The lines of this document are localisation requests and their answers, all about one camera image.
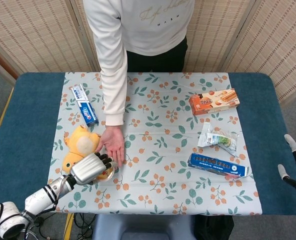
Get blue cookie box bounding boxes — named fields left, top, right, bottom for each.
left=187, top=152, right=249, bottom=179

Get grey chair seat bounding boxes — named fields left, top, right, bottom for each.
left=92, top=214, right=196, bottom=240

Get teal table cover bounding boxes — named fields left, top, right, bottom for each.
left=0, top=71, right=296, bottom=217

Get person torso white sweater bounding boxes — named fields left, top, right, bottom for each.
left=107, top=0, right=195, bottom=73

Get person's bare hand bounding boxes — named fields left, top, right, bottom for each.
left=95, top=126, right=126, bottom=168

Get black floor cables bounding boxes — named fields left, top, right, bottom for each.
left=25, top=212, right=96, bottom=240

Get blue white toothpaste box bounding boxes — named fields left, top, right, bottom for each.
left=70, top=83, right=100, bottom=127

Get orange biscuit roll box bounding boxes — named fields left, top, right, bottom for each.
left=188, top=88, right=240, bottom=116

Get black bag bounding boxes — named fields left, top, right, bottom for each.
left=194, top=214, right=235, bottom=240

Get pink snack cup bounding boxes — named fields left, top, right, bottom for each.
left=94, top=165, right=115, bottom=182

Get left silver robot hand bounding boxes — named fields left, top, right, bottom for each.
left=69, top=151, right=114, bottom=186

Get yellow plush toy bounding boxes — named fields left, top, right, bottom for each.
left=62, top=124, right=102, bottom=175

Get bamboo folding screen panel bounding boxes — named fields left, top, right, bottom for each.
left=222, top=0, right=296, bottom=106
left=0, top=0, right=94, bottom=76

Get floral print tablecloth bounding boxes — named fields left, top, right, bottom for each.
left=42, top=71, right=263, bottom=216

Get person in white sweater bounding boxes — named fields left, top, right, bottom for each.
left=72, top=0, right=256, bottom=73

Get person's white sleeved arm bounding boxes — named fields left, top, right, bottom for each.
left=84, top=0, right=128, bottom=127

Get clear green snack bag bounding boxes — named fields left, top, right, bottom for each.
left=197, top=121, right=240, bottom=158

